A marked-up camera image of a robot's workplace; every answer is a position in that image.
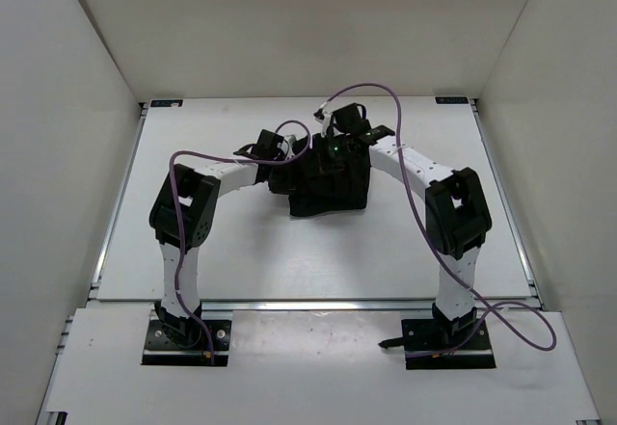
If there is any left table label sticker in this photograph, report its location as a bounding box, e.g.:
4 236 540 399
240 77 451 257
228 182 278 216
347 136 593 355
149 99 183 108

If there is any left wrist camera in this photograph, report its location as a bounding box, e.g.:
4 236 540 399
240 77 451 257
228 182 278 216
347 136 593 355
280 134 298 160

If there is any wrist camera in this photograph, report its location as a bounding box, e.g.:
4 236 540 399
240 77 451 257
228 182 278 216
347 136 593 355
280 134 298 160
313 103 337 138

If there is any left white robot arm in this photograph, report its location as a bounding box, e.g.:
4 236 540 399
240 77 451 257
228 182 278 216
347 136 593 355
148 130 311 356

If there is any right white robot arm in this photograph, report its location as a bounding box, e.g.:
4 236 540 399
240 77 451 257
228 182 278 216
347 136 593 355
314 104 493 356

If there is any table label sticker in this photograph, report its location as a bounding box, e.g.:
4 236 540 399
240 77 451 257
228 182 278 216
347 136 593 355
435 96 469 105
149 99 183 108

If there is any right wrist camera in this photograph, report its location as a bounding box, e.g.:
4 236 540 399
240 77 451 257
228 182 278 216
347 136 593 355
313 103 337 138

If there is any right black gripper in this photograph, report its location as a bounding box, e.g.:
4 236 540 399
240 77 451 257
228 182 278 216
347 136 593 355
305 134 351 181

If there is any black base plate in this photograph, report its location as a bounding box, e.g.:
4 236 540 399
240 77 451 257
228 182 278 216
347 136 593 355
141 316 232 367
378 318 496 370

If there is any aluminium rail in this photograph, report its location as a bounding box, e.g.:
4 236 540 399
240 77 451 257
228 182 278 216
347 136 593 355
86 297 541 311

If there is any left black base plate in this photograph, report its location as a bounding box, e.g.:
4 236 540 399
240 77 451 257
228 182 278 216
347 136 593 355
141 316 232 367

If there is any right table label sticker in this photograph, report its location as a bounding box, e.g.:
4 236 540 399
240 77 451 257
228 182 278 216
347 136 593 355
435 96 469 105

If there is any black pleated skirt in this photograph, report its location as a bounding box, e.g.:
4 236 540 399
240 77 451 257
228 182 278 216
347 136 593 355
278 148 370 218

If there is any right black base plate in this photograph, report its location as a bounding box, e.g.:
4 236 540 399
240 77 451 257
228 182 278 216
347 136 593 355
378 318 496 370

